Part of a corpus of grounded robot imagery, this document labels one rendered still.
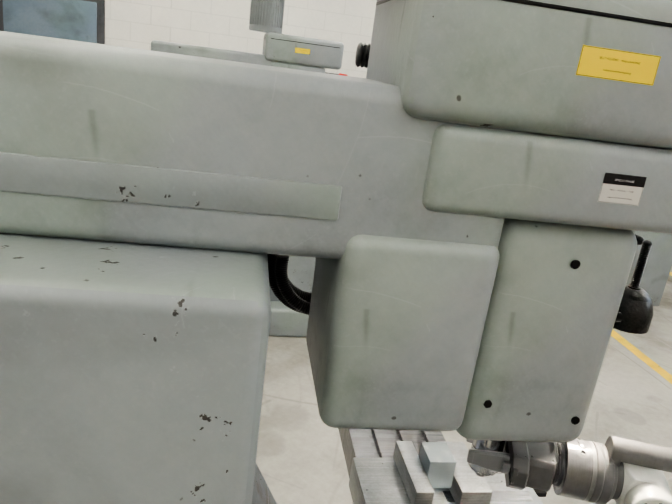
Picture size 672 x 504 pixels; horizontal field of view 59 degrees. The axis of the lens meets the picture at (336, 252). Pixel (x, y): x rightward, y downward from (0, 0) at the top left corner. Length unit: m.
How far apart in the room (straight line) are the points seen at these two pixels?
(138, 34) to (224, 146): 6.73
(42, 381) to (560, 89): 0.59
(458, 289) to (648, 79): 0.30
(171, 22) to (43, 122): 6.66
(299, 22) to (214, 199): 6.65
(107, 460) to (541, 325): 0.52
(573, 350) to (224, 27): 6.67
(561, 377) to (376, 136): 0.41
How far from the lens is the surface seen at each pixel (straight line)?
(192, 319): 0.56
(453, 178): 0.66
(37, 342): 0.60
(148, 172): 0.64
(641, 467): 1.03
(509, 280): 0.75
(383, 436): 1.45
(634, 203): 0.77
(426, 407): 0.77
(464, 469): 1.23
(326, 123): 0.63
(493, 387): 0.81
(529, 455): 0.97
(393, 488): 1.20
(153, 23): 7.32
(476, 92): 0.64
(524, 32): 0.66
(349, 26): 7.32
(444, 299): 0.70
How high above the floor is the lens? 1.78
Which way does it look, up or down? 18 degrees down
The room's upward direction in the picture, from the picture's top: 8 degrees clockwise
